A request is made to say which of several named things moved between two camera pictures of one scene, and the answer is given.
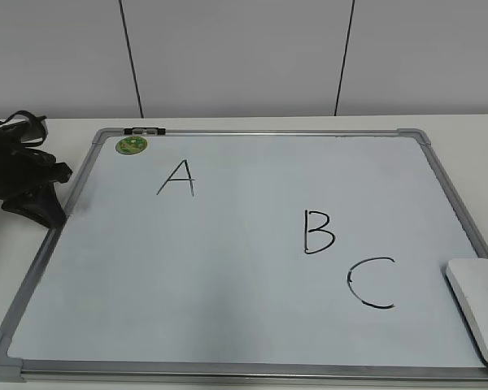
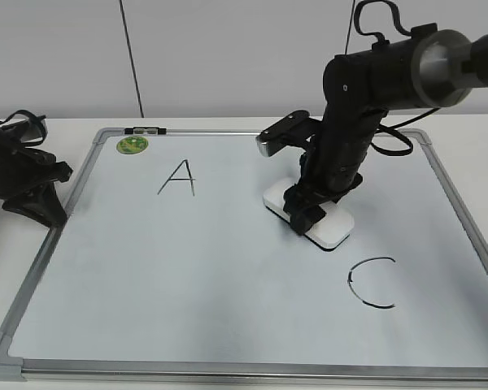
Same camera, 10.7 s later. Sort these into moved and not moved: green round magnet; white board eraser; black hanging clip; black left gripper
Moved: white board eraser
Not moved: green round magnet; black hanging clip; black left gripper
